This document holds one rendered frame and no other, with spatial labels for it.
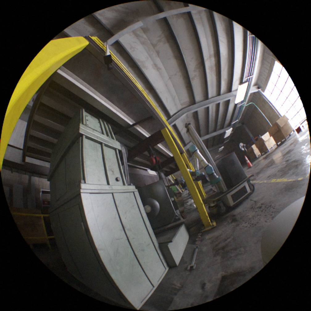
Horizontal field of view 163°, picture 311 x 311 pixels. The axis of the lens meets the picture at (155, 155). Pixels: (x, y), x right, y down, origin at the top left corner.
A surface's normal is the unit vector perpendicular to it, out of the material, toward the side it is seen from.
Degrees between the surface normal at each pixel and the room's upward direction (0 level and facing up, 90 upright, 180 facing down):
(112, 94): 180
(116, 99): 180
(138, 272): 90
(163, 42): 171
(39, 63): 90
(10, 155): 90
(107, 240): 90
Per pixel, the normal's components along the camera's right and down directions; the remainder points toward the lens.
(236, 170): -0.15, -0.36
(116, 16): 0.47, 0.77
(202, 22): 0.22, 0.91
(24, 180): 0.84, -0.48
